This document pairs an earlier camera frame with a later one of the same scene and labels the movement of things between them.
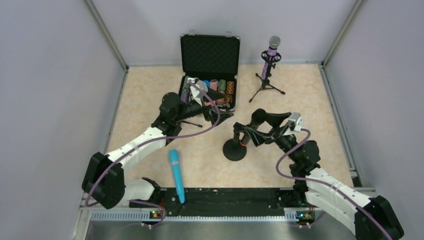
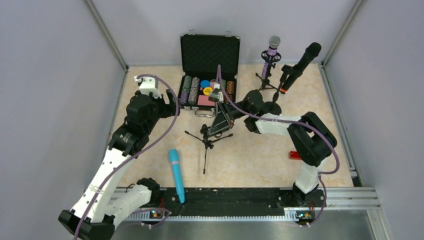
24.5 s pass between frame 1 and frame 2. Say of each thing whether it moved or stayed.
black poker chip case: stayed
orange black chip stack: stayed
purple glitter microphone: stayed
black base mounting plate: stayed
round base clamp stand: moved
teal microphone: stayed
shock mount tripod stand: stayed
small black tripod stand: moved
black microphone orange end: moved
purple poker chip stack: stayed
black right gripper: moved
